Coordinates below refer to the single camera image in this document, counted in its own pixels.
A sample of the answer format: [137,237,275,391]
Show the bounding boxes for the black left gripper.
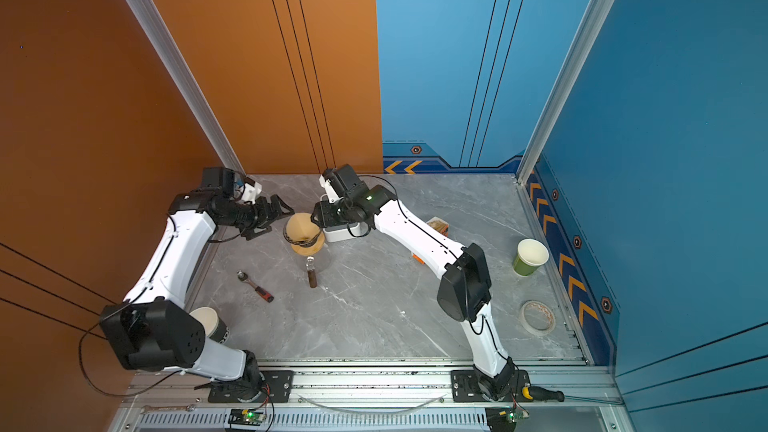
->
[223,194,295,240]

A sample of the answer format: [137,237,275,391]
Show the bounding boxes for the brown paper coffee filter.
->
[284,212,322,240]

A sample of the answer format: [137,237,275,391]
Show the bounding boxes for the clear glass dripper cone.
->
[283,227,323,248]

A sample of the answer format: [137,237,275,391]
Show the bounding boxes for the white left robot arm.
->
[99,186,294,402]

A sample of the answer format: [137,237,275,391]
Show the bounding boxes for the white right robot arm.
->
[315,178,530,401]

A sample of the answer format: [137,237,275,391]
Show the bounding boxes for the white grey tissue box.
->
[323,222,370,243]

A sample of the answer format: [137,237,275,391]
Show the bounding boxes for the black paper cup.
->
[190,307,230,343]

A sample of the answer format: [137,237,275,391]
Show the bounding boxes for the left green circuit board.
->
[227,408,266,427]

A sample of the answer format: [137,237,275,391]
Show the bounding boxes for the green circuit board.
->
[485,408,529,432]
[227,408,266,427]

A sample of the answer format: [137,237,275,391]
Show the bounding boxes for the green paper cup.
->
[512,238,550,277]

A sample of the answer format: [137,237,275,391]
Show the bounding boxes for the right green circuit board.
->
[485,408,529,432]

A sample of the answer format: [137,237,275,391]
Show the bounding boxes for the black yellow screwdriver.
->
[521,385,565,402]

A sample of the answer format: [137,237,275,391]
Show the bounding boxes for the red handled ratchet wrench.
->
[237,271,274,303]

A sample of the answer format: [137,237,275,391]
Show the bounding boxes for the aluminium front rail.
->
[109,359,633,431]

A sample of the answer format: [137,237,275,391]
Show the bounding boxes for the aluminium corner post left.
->
[125,0,245,172]

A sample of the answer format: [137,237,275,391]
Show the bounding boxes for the aluminium corner post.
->
[515,0,615,185]
[125,0,245,172]

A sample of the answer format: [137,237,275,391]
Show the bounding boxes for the aluminium corner post right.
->
[515,0,615,185]

